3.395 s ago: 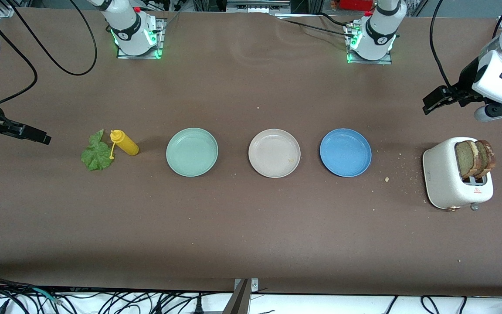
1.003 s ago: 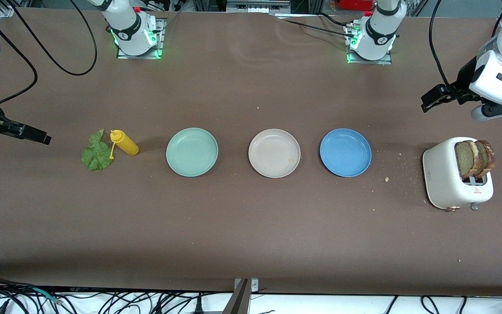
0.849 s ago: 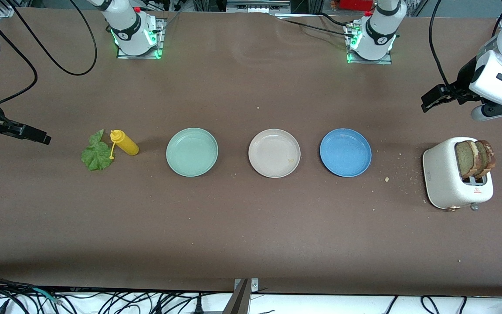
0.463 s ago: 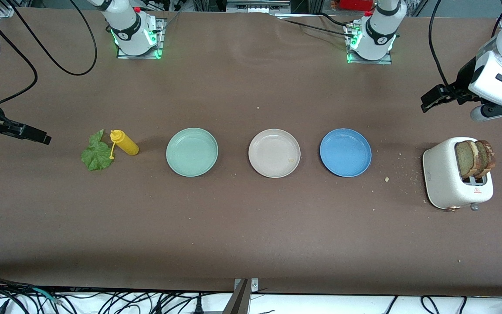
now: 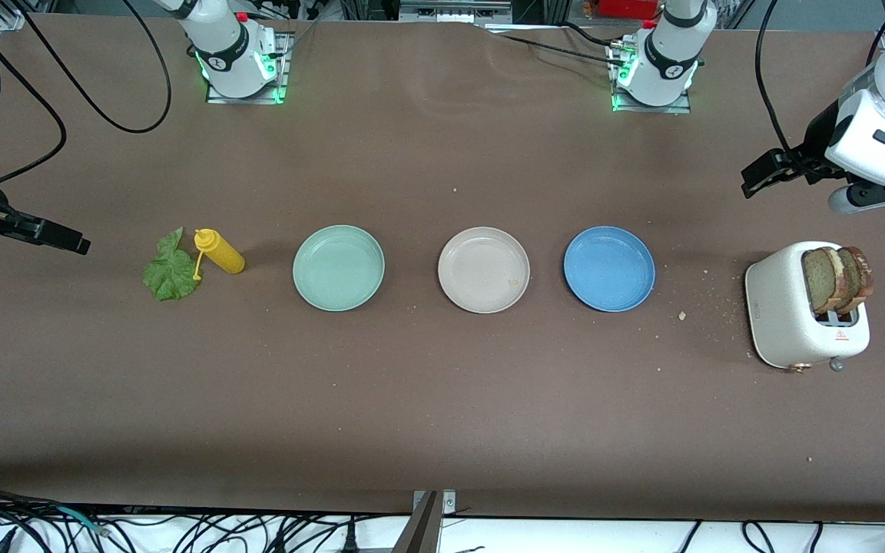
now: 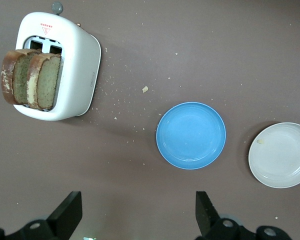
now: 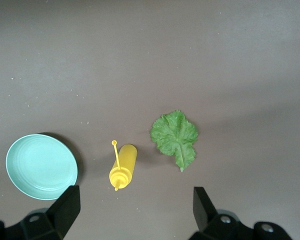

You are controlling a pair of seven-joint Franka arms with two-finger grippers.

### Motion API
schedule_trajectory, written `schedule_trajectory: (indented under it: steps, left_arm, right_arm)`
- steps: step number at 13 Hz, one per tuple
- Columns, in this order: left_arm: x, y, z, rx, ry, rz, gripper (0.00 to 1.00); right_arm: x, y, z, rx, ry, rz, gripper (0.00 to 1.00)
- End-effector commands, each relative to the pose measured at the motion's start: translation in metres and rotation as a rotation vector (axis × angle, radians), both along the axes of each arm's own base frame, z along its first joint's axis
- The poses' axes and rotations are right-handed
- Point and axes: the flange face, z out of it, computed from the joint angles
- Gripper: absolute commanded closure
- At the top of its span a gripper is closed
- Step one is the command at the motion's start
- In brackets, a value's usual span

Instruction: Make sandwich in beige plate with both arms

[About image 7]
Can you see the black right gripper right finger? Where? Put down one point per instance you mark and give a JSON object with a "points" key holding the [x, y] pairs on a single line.
{"points": [[205, 212]]}

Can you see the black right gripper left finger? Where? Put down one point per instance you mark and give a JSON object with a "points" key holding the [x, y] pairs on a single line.
{"points": [[65, 210]]}

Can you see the yellow mustard squeeze bottle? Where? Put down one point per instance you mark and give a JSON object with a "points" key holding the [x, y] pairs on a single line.
{"points": [[126, 160]]}

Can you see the green lettuce leaf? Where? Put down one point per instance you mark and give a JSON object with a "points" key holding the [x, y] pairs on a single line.
{"points": [[175, 135]]}

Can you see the pale green round plate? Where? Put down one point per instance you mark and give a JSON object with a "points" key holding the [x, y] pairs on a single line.
{"points": [[40, 166]]}

